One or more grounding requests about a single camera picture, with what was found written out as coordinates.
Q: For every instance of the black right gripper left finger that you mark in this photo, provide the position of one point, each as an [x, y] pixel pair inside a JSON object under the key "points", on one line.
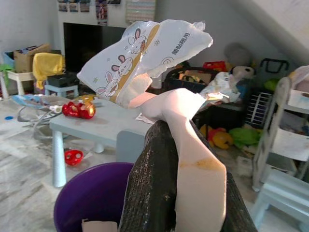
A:
{"points": [[152, 183]]}

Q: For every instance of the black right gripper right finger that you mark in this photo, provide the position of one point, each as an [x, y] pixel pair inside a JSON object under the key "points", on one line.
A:
{"points": [[237, 217]]}

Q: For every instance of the white rabbit print wrapper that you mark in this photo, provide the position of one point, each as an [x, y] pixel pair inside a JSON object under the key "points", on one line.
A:
{"points": [[120, 72]]}

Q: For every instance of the purple rubbish bin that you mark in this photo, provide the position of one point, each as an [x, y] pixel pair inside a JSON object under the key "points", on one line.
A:
{"points": [[96, 193]]}

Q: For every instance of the pale blue child chair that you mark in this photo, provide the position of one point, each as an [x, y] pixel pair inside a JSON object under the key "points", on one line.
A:
{"points": [[128, 147]]}

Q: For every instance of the pale blue large stool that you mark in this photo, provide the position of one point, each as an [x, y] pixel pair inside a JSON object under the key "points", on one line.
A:
{"points": [[282, 191]]}

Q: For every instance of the white paper sheets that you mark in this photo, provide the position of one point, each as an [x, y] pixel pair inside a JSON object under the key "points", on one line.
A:
{"points": [[143, 118]]}

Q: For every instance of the pale blue low table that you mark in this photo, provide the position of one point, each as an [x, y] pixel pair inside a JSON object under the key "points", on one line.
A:
{"points": [[106, 123]]}

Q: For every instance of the yellow bear plush toy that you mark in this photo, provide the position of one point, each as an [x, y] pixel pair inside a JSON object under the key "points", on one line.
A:
{"points": [[220, 140]]}

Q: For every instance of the green cloth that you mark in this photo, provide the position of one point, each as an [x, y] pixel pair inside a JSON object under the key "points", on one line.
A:
{"points": [[246, 137]]}

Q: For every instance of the red perforated ball toy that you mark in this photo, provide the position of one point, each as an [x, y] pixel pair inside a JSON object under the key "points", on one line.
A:
{"points": [[73, 157]]}

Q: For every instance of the white shelf cart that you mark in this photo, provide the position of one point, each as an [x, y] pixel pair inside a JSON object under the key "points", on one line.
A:
{"points": [[287, 142]]}

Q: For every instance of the red and gold toy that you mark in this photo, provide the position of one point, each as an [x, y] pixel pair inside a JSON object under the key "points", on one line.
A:
{"points": [[79, 110]]}

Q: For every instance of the black toy basket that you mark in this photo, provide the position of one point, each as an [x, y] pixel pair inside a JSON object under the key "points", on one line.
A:
{"points": [[190, 81]]}

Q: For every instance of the white plastic bag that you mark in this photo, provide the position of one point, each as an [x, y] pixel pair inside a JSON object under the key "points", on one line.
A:
{"points": [[222, 84]]}

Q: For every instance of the pale blue small stool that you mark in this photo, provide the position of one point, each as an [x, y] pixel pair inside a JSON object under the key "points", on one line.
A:
{"points": [[60, 89]]}

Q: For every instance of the red toy box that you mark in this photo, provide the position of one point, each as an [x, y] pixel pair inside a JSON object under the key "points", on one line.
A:
{"points": [[214, 65]]}

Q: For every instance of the black storage box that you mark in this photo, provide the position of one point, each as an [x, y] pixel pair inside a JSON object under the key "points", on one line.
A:
{"points": [[61, 80]]}

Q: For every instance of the grey baby bouncer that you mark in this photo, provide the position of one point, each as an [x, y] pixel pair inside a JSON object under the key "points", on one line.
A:
{"points": [[33, 104]]}

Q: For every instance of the panda plush toy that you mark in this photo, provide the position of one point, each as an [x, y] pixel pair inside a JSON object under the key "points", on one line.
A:
{"points": [[242, 71]]}

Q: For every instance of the black television screen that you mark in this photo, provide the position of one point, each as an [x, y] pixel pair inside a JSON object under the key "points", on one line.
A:
{"points": [[82, 46]]}

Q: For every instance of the grey round ball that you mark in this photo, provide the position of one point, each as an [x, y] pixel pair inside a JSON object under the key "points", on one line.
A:
{"points": [[237, 54]]}

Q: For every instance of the blue round lid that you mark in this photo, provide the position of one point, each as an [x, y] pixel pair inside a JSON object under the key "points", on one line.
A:
{"points": [[8, 118]]}

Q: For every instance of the yellow cloth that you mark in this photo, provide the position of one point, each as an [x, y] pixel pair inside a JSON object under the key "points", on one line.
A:
{"points": [[47, 65]]}

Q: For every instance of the white small side table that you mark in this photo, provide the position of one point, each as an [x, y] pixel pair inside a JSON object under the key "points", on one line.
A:
{"points": [[20, 76]]}

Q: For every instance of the brown cardboard box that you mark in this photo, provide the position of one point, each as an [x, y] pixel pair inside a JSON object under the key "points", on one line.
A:
{"points": [[23, 60]]}

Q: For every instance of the colourful photo strip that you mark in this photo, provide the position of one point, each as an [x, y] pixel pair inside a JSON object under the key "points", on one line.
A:
{"points": [[101, 12]]}

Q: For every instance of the striped wall poster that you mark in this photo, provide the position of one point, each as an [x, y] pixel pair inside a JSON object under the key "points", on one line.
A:
{"points": [[140, 9]]}

